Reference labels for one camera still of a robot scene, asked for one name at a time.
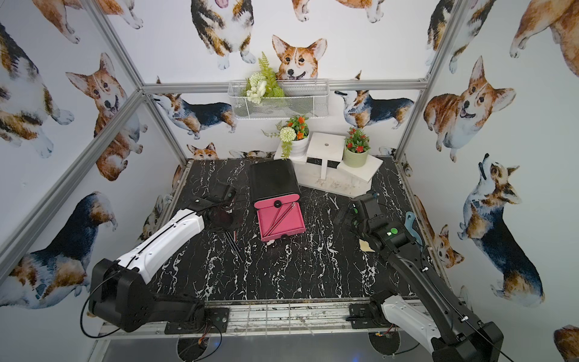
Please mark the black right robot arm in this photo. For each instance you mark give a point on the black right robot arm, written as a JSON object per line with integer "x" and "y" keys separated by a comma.
{"x": 445, "y": 326}

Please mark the white wooden stand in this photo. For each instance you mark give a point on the white wooden stand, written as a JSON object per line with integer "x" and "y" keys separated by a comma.
{"x": 318, "y": 165}

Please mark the pink top drawer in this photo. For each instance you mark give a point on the pink top drawer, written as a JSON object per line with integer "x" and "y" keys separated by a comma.
{"x": 276, "y": 202}

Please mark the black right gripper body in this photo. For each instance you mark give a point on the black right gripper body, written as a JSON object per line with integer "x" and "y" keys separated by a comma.
{"x": 351, "y": 222}

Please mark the green fern with white flowers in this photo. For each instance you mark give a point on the green fern with white flowers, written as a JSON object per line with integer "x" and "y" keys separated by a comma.
{"x": 263, "y": 83}

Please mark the dark blue pencil left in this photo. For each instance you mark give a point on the dark blue pencil left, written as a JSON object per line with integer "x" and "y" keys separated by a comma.
{"x": 231, "y": 237}

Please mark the red pencil group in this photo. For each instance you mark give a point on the red pencil group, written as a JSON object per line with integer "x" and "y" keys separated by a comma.
{"x": 291, "y": 207}

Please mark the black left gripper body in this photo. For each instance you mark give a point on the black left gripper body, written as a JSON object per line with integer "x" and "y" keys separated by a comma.
{"x": 225, "y": 217}

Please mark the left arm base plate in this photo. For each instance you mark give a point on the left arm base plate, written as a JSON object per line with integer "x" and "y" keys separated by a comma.
{"x": 209, "y": 321}

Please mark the teal plastic scoop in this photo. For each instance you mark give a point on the teal plastic scoop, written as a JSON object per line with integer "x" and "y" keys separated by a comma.
{"x": 410, "y": 218}

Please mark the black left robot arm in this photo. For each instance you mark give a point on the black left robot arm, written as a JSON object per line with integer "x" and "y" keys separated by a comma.
{"x": 120, "y": 293}

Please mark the white pot orange flowers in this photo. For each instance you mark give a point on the white pot orange flowers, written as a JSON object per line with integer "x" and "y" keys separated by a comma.
{"x": 293, "y": 135}

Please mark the green pot red flowers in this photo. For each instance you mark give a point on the green pot red flowers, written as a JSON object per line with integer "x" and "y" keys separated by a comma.
{"x": 356, "y": 148}

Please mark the black drawer cabinet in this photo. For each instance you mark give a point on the black drawer cabinet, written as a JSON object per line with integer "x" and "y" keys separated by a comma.
{"x": 271, "y": 179}

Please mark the white wire basket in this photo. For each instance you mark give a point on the white wire basket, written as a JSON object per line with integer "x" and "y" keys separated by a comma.
{"x": 309, "y": 98}

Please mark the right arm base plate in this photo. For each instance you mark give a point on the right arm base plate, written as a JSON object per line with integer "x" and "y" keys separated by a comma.
{"x": 366, "y": 316}

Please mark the yellow sticky note pad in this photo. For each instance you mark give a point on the yellow sticky note pad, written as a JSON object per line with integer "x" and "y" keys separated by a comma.
{"x": 365, "y": 247}

